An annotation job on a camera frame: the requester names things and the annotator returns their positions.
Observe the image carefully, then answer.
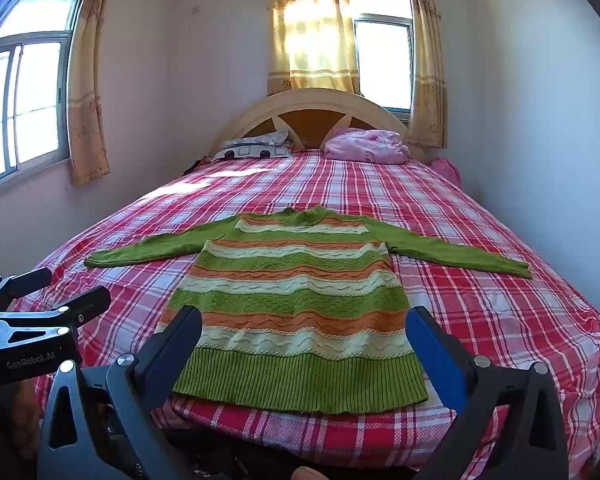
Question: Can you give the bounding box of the bed with red plaid sheet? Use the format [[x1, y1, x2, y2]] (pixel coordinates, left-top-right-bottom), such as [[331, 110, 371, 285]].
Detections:
[[10, 150, 600, 480]]

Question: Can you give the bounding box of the green orange striped knit sweater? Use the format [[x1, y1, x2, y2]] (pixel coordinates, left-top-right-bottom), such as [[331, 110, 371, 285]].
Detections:
[[84, 205, 533, 416]]

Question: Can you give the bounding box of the grey patterned pillow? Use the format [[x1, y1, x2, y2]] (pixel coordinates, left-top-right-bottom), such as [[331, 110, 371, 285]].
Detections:
[[212, 131, 293, 160]]

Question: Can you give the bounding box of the yellow patterned curtain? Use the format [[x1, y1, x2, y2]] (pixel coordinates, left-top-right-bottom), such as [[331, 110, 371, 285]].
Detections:
[[407, 0, 448, 150], [67, 0, 116, 188], [267, 0, 362, 98]]

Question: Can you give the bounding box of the pink quilt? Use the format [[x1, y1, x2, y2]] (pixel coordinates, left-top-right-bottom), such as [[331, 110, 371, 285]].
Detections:
[[324, 129, 411, 165]]

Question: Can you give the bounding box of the cream wooden headboard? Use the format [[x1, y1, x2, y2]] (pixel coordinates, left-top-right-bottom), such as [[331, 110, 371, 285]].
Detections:
[[207, 87, 426, 161]]

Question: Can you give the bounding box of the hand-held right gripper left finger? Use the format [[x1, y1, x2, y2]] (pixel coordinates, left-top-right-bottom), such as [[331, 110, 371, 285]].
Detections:
[[39, 305, 203, 480]]

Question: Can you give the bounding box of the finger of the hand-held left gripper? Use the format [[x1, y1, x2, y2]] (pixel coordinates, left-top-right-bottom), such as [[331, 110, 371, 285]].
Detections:
[[0, 286, 112, 339], [0, 266, 53, 311]]

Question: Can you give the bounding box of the sliding window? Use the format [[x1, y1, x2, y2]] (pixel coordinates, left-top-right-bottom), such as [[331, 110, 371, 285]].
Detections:
[[346, 0, 414, 122], [0, 0, 85, 202]]

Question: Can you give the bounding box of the pink cloth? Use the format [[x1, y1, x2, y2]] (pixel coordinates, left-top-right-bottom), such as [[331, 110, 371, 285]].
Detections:
[[430, 156, 462, 186]]

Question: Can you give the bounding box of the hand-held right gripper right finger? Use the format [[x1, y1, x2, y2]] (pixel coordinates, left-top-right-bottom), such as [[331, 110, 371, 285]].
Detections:
[[405, 305, 570, 480]]

